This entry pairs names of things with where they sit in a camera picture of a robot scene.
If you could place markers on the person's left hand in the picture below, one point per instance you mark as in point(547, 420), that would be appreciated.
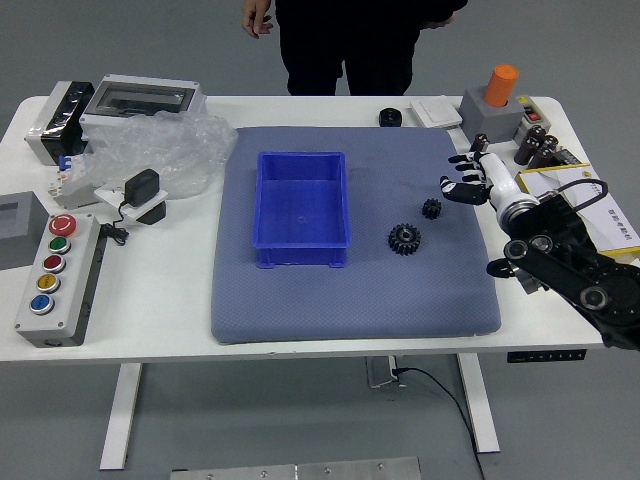
point(440, 22)

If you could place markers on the clear plastic bag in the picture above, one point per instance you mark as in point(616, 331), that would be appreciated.
point(165, 145)

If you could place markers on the person's right hand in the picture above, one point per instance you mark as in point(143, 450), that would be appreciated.
point(252, 20)

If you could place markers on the yellow and white cardboard box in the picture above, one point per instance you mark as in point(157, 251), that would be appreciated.
point(615, 220)

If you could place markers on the black and white enclosure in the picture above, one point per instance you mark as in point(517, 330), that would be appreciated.
point(55, 130)

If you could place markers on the orange cylinder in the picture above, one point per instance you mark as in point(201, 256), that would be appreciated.
point(501, 85)

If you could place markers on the black table control panel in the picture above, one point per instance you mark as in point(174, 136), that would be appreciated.
point(545, 356)

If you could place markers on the grey block with hole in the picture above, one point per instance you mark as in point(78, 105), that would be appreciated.
point(487, 122)

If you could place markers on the dark cylindrical capacitor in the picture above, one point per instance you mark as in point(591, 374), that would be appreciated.
point(480, 142)
point(550, 141)
point(541, 157)
point(530, 144)

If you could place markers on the big black gear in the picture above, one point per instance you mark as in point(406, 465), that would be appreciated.
point(404, 240)

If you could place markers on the small black electronic component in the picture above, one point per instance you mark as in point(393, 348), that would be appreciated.
point(567, 157)

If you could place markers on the blue plastic box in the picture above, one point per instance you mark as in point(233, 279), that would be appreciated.
point(300, 220)

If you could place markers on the grey push-button control box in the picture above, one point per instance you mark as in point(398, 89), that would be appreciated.
point(55, 280)

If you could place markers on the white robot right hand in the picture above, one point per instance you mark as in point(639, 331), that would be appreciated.
point(500, 177)

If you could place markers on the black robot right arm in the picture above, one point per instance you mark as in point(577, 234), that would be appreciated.
point(575, 250)

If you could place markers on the grey distribution box clear cover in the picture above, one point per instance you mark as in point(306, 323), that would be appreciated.
point(140, 97)

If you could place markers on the white circuit breaker blue levers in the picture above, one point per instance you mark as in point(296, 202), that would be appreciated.
point(65, 190)

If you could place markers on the person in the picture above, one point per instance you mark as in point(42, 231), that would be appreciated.
point(350, 50)

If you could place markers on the white table leg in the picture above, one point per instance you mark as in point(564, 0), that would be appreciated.
point(120, 415)
point(480, 410)

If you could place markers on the blue-grey mat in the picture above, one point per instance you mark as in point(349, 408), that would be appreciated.
point(300, 310)

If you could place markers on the white two-button switch box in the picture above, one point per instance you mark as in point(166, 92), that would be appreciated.
point(532, 112)

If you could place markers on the black round nut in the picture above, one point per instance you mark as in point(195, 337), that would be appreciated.
point(390, 117)

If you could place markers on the white wall switch plate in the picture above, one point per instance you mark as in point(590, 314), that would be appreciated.
point(435, 112)

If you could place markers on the small black gear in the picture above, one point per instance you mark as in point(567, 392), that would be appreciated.
point(431, 208)

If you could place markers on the person's hand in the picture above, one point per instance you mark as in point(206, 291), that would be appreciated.
point(252, 20)
point(440, 22)

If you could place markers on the black power adapter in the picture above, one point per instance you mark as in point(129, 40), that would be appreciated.
point(141, 185)

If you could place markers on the small grey box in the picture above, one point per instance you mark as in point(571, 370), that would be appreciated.
point(25, 235)

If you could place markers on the grey under-table power box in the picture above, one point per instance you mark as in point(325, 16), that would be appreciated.
point(381, 372)

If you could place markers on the silver metal plate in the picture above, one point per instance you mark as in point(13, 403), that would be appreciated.
point(300, 471)

